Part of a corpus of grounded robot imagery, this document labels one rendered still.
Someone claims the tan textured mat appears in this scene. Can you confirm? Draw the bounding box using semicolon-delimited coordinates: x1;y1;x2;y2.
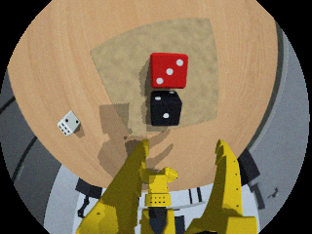
90;18;219;137

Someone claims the red die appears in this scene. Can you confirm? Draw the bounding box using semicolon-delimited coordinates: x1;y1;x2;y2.
150;53;188;89

